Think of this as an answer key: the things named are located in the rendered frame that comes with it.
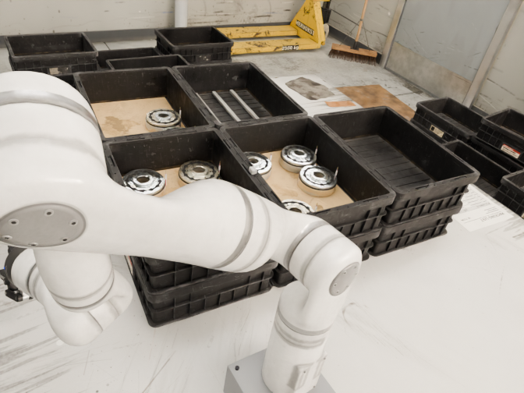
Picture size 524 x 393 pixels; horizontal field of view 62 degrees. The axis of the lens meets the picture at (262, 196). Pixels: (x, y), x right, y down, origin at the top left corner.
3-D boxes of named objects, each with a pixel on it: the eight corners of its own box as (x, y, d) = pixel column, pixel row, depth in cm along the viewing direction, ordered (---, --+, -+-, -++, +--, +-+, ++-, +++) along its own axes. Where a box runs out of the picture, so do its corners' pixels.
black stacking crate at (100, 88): (213, 163, 124) (216, 128, 117) (104, 181, 112) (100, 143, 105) (169, 100, 150) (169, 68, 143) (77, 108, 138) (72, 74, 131)
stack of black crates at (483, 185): (493, 235, 225) (527, 182, 205) (456, 252, 211) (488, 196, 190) (434, 189, 251) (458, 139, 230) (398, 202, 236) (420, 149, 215)
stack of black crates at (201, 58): (208, 90, 311) (213, 25, 283) (228, 109, 292) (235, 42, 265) (154, 97, 292) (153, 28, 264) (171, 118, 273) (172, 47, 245)
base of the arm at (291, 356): (322, 381, 79) (346, 319, 69) (284, 408, 74) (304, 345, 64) (289, 344, 85) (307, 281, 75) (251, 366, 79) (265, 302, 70)
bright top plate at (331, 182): (343, 186, 116) (344, 185, 116) (309, 191, 112) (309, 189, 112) (325, 164, 123) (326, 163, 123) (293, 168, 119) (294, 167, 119)
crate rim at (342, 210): (396, 203, 105) (399, 195, 104) (289, 231, 92) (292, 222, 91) (309, 122, 131) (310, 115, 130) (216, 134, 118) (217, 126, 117)
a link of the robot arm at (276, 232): (215, 165, 48) (268, 212, 43) (325, 216, 70) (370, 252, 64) (171, 233, 50) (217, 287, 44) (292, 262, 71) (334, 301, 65)
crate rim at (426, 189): (479, 181, 118) (483, 174, 117) (396, 203, 105) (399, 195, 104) (384, 111, 144) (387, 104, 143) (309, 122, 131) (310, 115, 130)
